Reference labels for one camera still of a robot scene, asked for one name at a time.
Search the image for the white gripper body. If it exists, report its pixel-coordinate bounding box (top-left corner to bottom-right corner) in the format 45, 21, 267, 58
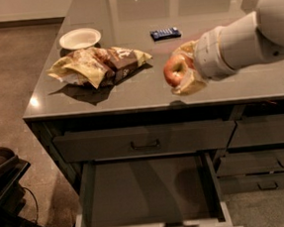
193, 26, 236, 80

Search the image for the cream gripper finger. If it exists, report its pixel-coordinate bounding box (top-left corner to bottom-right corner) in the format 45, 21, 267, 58
172, 40, 198, 65
172, 69, 207, 96

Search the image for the red apple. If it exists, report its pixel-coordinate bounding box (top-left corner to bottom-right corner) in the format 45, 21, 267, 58
163, 54, 194, 87

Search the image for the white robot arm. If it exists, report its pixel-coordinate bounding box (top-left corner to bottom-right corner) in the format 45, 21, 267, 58
163, 0, 284, 95

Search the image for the grey kitchen counter cabinet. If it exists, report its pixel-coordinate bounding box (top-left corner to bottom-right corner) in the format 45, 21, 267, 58
23, 0, 284, 188

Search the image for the closed grey top drawer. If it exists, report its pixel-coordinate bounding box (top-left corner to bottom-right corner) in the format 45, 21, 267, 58
53, 120, 236, 163

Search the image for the grey right top drawer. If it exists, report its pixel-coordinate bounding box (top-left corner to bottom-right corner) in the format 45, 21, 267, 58
229, 114, 284, 149

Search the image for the grey right middle drawer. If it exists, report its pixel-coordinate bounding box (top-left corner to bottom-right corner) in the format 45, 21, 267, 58
217, 149, 284, 177

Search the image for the grey right bottom drawer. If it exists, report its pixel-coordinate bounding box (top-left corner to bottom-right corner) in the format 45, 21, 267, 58
220, 172, 284, 194

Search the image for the open grey middle drawer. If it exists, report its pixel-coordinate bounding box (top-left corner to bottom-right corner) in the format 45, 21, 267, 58
75, 152, 242, 227

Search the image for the blue candy bar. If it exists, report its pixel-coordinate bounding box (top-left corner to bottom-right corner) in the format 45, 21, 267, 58
150, 27, 182, 42

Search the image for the yellow brown chip bag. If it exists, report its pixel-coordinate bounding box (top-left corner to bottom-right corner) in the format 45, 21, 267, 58
47, 47, 152, 88

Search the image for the white paper bowl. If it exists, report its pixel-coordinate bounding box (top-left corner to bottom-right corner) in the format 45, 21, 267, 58
59, 28, 102, 51

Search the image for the black cable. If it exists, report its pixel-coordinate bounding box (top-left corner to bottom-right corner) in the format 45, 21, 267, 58
20, 183, 41, 226

